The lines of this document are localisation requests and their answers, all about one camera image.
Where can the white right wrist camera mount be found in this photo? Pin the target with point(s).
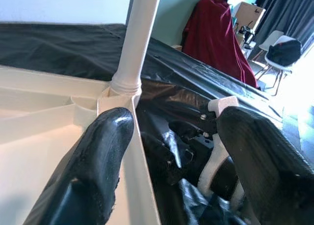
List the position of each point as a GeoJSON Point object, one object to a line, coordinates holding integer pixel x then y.
{"type": "Point", "coordinates": [212, 166]}

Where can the white plastic table leg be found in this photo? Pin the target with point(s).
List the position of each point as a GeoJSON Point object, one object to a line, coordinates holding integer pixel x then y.
{"type": "Point", "coordinates": [139, 38]}

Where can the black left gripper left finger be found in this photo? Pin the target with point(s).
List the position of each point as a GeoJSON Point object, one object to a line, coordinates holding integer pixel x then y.
{"type": "Point", "coordinates": [98, 161]}

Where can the white plastic table top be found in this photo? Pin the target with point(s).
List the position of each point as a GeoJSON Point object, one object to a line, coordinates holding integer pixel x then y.
{"type": "Point", "coordinates": [36, 136]}

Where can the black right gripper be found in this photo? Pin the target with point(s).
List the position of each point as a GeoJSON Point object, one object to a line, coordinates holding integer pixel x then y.
{"type": "Point", "coordinates": [203, 141]}

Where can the black plastic table cover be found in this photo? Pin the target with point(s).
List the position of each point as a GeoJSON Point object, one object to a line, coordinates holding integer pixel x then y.
{"type": "Point", "coordinates": [73, 45]}

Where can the white shell chair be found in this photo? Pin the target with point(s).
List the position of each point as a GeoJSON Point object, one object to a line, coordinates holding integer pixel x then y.
{"type": "Point", "coordinates": [274, 63]}

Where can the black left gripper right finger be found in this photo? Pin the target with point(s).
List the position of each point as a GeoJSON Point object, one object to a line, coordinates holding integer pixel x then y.
{"type": "Point", "coordinates": [269, 173]}

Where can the dark red cloth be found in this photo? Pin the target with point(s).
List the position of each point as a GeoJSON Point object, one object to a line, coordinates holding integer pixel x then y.
{"type": "Point", "coordinates": [216, 33]}

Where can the brown and white flat board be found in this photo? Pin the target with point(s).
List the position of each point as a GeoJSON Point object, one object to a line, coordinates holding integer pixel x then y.
{"type": "Point", "coordinates": [177, 47]}

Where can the black bag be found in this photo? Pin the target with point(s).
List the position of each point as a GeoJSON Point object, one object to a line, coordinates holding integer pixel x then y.
{"type": "Point", "coordinates": [284, 53]}

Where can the tan cardboard box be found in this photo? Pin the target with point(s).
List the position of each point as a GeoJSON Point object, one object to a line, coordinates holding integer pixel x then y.
{"type": "Point", "coordinates": [250, 13]}

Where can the dark grey wall trim strip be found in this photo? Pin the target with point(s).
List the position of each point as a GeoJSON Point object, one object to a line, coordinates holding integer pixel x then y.
{"type": "Point", "coordinates": [129, 6]}

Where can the dark grey curtain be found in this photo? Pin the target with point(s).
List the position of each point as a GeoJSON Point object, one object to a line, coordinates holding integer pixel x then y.
{"type": "Point", "coordinates": [289, 11]}

